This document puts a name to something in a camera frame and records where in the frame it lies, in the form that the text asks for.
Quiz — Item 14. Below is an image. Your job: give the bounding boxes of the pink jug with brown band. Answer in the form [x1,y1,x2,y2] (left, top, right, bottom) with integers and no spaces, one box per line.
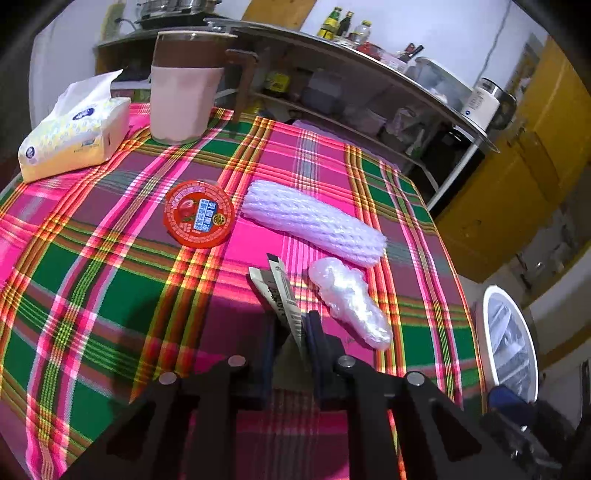
[150,30,259,144]

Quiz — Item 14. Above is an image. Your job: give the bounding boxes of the red round lidded cup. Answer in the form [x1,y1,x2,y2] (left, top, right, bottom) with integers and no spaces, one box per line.
[164,180,235,250]

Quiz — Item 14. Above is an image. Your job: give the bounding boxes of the clear bottle with yellow cap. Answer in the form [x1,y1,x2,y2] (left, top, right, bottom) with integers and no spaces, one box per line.
[351,19,374,47]

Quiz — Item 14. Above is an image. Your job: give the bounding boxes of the white foam net sleeve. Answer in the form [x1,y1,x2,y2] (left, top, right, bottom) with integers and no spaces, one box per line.
[241,180,389,268]

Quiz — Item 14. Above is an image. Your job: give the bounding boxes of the utensil holder with knives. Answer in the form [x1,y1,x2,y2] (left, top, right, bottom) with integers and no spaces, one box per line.
[383,43,424,70]

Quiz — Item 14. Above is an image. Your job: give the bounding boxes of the yellow power strip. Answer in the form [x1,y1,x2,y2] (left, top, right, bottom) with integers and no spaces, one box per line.
[102,0,122,35]

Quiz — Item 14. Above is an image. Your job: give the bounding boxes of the metal shelf unit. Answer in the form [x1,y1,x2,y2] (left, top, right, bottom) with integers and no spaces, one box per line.
[95,18,502,213]

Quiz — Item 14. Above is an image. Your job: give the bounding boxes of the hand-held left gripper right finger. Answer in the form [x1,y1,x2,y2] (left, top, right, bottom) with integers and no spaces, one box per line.
[305,310,525,480]

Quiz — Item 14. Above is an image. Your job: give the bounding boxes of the wooden cutting board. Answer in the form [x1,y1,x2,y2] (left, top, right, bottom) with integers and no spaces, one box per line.
[242,0,319,24]

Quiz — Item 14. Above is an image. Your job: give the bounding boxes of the white wrapper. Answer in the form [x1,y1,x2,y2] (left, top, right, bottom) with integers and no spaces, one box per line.
[248,253,310,365]

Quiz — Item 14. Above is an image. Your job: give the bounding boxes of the yellow white tissue pack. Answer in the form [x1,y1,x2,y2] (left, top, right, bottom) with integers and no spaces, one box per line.
[17,68,131,184]

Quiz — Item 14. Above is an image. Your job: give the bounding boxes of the yellow tin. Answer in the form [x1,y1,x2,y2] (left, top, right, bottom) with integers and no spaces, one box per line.
[264,71,291,93]

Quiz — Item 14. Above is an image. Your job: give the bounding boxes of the green glass bottle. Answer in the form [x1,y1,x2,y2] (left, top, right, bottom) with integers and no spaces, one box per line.
[317,6,343,40]

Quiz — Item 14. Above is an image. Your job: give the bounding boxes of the paper wall poster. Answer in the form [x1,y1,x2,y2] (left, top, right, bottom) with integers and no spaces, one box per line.
[508,41,541,88]

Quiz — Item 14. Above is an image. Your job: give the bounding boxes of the yellow wooden door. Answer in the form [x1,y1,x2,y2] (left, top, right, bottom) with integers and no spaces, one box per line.
[434,34,591,282]

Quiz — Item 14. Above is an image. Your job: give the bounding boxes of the steel cooking pot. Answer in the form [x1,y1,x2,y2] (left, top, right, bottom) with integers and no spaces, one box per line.
[136,0,218,17]

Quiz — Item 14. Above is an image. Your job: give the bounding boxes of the white round bin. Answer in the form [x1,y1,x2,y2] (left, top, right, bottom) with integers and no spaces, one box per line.
[475,285,541,407]

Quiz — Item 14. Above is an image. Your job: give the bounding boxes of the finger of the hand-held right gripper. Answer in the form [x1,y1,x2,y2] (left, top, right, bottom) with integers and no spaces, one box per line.
[487,385,536,418]

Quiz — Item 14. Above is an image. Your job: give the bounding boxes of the white electric kettle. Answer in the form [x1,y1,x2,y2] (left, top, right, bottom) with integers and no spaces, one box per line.
[461,77,518,134]

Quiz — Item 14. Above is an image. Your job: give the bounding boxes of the translucent plastic jug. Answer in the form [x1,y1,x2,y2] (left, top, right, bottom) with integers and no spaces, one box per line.
[300,69,345,114]

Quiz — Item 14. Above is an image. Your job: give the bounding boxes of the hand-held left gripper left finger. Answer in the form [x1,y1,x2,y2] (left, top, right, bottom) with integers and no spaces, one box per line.
[60,320,278,480]

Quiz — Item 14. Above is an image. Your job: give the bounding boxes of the clear plastic storage box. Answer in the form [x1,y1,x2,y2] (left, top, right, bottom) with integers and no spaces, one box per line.
[406,56,474,109]

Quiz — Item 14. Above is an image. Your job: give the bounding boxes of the black induction cooker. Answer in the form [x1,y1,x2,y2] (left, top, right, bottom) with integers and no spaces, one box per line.
[139,11,204,27]

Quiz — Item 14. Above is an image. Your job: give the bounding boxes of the crumpled clear plastic bag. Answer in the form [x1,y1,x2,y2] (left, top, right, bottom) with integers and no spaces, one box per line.
[308,257,394,350]

